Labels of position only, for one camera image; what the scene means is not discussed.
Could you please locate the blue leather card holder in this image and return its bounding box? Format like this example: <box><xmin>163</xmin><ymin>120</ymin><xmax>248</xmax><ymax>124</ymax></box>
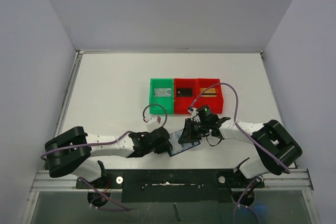
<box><xmin>168</xmin><ymin>129</ymin><xmax>201</xmax><ymax>157</ymax></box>

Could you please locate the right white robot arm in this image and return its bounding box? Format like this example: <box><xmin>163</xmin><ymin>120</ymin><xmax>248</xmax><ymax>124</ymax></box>
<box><xmin>178</xmin><ymin>105</ymin><xmax>303</xmax><ymax>187</ymax></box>

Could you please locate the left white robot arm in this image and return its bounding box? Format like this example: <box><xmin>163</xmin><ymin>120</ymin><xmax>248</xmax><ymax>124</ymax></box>
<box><xmin>41</xmin><ymin>126</ymin><xmax>172</xmax><ymax>188</ymax></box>

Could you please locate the gold card in bin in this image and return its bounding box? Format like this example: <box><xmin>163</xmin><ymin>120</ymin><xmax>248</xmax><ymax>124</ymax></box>
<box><xmin>200</xmin><ymin>88</ymin><xmax>217</xmax><ymax>98</ymax></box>

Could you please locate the black card in bin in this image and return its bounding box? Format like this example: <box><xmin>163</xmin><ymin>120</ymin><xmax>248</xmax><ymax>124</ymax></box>
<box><xmin>176</xmin><ymin>88</ymin><xmax>193</xmax><ymax>97</ymax></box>

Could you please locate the silver card in green bin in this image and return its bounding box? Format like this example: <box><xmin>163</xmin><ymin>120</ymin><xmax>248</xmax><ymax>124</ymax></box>
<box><xmin>154</xmin><ymin>88</ymin><xmax>172</xmax><ymax>97</ymax></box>

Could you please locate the right red plastic bin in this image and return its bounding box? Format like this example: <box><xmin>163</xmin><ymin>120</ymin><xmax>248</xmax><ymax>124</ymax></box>
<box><xmin>194</xmin><ymin>78</ymin><xmax>224</xmax><ymax>114</ymax></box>

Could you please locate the red plastic bin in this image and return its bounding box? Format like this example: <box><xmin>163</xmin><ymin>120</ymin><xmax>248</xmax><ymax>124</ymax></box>
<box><xmin>174</xmin><ymin>78</ymin><xmax>196</xmax><ymax>115</ymax></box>
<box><xmin>194</xmin><ymin>78</ymin><xmax>224</xmax><ymax>114</ymax></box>

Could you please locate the middle red plastic bin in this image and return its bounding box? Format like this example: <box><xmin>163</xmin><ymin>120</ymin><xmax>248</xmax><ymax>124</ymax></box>
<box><xmin>174</xmin><ymin>78</ymin><xmax>196</xmax><ymax>115</ymax></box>

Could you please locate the green plastic bin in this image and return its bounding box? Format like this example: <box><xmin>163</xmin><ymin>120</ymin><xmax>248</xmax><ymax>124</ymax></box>
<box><xmin>149</xmin><ymin>78</ymin><xmax>174</xmax><ymax>114</ymax></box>

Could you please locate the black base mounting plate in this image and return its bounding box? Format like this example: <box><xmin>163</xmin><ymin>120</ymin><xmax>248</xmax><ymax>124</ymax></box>
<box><xmin>76</xmin><ymin>167</ymin><xmax>266</xmax><ymax>205</ymax></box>

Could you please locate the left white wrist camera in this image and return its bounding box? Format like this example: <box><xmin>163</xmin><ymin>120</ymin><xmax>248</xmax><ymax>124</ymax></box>
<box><xmin>143</xmin><ymin>115</ymin><xmax>161</xmax><ymax>132</ymax></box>

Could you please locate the aluminium front rail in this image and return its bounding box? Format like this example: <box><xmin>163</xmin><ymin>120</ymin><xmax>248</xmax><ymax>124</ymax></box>
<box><xmin>30</xmin><ymin>170</ymin><xmax>77</xmax><ymax>192</ymax></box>

